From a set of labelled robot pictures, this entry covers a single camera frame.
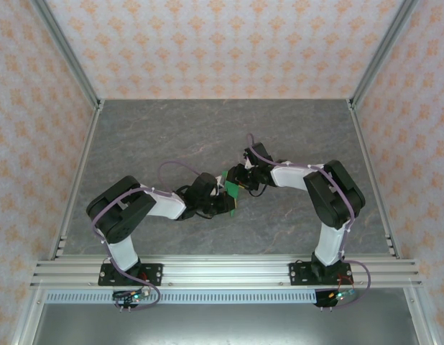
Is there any green and yellow paper sheet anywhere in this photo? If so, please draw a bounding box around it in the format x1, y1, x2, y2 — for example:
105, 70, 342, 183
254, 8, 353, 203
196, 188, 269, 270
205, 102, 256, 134
221, 167, 244, 219

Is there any aluminium mounting beam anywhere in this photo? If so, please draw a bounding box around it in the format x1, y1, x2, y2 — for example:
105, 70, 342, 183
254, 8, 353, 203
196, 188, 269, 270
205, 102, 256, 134
29, 255, 423, 288

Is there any grey metal lower panel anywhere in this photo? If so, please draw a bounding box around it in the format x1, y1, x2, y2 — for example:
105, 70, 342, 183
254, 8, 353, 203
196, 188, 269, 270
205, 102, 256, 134
30, 303, 420, 345

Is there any left controller board with LEDs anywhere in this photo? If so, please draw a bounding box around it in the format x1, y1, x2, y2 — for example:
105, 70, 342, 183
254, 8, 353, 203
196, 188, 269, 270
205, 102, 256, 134
112, 289, 151, 303

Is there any controller board with leds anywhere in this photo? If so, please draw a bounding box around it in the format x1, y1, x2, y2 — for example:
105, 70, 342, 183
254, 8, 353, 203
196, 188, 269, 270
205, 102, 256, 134
325, 288, 356, 303
112, 289, 151, 303

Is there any right controller board with LEDs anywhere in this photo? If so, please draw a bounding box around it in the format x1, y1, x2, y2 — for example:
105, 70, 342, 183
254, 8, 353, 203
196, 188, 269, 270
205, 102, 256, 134
325, 288, 356, 303

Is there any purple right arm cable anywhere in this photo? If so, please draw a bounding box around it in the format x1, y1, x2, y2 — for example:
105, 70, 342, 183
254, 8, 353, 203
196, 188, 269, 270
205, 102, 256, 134
245, 133, 372, 311

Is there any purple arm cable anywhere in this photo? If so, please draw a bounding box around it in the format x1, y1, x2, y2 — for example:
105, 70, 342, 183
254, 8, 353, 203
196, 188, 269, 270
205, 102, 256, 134
245, 133, 372, 311
91, 160, 201, 312

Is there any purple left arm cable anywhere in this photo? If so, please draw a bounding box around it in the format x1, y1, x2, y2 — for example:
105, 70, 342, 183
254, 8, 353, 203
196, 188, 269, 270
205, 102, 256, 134
91, 160, 201, 312

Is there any slotted grey cable duct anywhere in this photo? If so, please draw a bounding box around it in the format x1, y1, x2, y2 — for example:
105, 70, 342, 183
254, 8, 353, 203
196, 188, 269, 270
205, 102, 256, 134
45, 290, 356, 305

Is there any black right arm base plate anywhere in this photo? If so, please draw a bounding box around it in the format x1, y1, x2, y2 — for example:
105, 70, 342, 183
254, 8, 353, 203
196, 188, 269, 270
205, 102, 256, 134
288, 262, 353, 288

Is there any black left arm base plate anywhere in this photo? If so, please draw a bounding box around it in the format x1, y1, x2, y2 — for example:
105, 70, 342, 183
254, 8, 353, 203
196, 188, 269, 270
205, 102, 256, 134
98, 263, 164, 288

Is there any aluminium table side rail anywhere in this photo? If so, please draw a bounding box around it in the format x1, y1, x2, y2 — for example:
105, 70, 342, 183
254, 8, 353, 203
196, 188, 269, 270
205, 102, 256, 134
346, 99, 402, 260
47, 100, 105, 260

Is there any aluminium frame post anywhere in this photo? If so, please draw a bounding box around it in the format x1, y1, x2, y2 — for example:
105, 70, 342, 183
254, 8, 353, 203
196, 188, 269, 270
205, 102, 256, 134
347, 0, 420, 109
29, 0, 103, 111

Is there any aluminium lower frame leg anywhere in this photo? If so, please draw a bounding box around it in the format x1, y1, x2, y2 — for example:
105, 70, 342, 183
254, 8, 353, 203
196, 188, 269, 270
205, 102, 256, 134
401, 287, 435, 345
10, 287, 47, 345

